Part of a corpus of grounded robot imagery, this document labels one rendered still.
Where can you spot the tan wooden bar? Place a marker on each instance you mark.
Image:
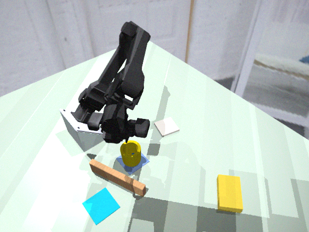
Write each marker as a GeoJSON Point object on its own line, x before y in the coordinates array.
{"type": "Point", "coordinates": [118, 178]}

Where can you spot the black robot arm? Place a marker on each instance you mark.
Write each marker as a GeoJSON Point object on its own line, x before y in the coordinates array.
{"type": "Point", "coordinates": [128, 81]}

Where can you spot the white flat square tile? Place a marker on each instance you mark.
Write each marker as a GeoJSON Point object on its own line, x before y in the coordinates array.
{"type": "Point", "coordinates": [166, 126]}

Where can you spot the yellow cup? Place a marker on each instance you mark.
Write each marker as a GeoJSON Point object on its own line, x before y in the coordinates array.
{"type": "Point", "coordinates": [127, 149]}

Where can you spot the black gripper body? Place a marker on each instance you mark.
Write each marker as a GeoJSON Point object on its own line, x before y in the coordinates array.
{"type": "Point", "coordinates": [138, 127]}

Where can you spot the yellow rectangular block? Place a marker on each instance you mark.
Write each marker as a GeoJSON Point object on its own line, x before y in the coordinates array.
{"type": "Point", "coordinates": [229, 193]}

